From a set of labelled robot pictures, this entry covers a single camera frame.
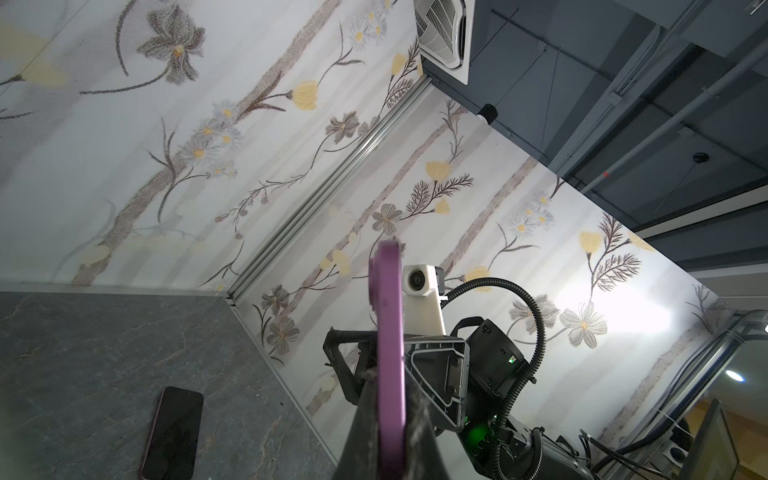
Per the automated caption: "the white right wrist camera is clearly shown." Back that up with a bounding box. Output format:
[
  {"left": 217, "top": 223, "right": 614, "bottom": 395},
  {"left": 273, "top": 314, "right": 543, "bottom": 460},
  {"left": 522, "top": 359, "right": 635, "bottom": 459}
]
[{"left": 402, "top": 264, "right": 447, "bottom": 336}]

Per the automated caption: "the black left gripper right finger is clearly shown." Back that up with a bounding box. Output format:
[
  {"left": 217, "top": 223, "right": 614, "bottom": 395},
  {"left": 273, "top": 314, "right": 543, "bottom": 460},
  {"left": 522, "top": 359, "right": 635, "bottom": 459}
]
[{"left": 404, "top": 373, "right": 449, "bottom": 480}]

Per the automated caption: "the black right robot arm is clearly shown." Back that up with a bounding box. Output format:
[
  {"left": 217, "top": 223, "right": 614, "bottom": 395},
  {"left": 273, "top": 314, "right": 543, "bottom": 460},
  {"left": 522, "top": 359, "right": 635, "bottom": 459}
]
[{"left": 323, "top": 277, "right": 592, "bottom": 479}]

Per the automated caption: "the grey ceiling pipe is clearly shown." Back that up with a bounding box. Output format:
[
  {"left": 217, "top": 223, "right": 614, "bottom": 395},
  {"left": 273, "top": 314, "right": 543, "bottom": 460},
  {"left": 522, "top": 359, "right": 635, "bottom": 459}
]
[{"left": 580, "top": 39, "right": 767, "bottom": 195}]

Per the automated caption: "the black phone right back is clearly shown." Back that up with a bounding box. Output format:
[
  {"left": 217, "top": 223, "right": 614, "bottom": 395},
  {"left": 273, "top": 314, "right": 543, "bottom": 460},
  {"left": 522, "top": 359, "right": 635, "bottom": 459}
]
[{"left": 139, "top": 386, "right": 204, "bottom": 480}]

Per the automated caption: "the pink phone case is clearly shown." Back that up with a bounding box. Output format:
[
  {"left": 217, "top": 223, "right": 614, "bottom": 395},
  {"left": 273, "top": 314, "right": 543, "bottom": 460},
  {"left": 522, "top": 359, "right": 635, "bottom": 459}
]
[{"left": 368, "top": 241, "right": 406, "bottom": 479}]

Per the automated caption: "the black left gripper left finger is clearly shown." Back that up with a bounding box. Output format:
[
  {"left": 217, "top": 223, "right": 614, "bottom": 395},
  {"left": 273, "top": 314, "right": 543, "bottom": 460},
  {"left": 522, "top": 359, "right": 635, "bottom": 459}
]
[{"left": 332, "top": 372, "right": 380, "bottom": 480}]

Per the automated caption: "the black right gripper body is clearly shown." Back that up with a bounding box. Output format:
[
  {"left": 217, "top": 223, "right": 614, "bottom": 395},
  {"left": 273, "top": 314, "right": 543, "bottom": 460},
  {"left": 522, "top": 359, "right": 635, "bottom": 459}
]
[{"left": 404, "top": 336, "right": 470, "bottom": 432}]

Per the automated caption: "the ceiling air conditioner vent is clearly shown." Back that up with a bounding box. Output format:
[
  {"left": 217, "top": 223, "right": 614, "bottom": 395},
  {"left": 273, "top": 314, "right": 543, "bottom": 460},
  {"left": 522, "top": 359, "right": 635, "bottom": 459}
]
[{"left": 414, "top": 0, "right": 477, "bottom": 85}]

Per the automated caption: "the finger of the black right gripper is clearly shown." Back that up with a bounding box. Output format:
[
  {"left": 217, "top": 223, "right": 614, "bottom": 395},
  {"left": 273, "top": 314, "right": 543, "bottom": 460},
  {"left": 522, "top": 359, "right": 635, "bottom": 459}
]
[{"left": 322, "top": 328, "right": 378, "bottom": 404}]

